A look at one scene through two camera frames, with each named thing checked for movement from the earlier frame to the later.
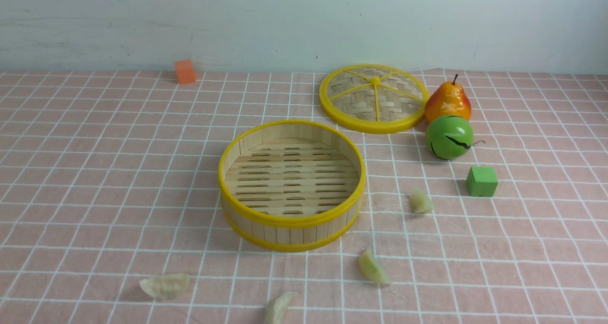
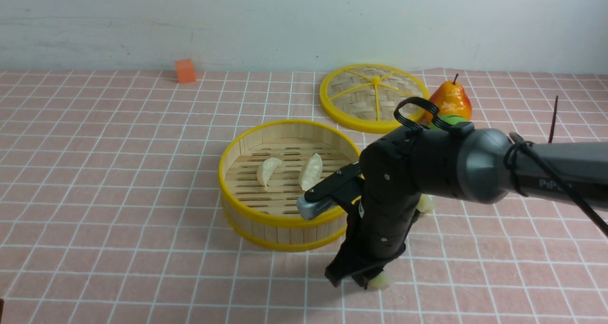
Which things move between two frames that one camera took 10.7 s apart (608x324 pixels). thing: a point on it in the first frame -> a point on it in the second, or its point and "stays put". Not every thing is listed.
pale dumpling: x=166 y=286 -> x=265 y=170
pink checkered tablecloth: x=110 y=210 stays put
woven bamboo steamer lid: x=372 y=99 stays put
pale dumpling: x=421 y=202 stays put
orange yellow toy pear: x=448 y=99 stays put
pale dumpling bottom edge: x=280 y=304 -> x=310 y=171
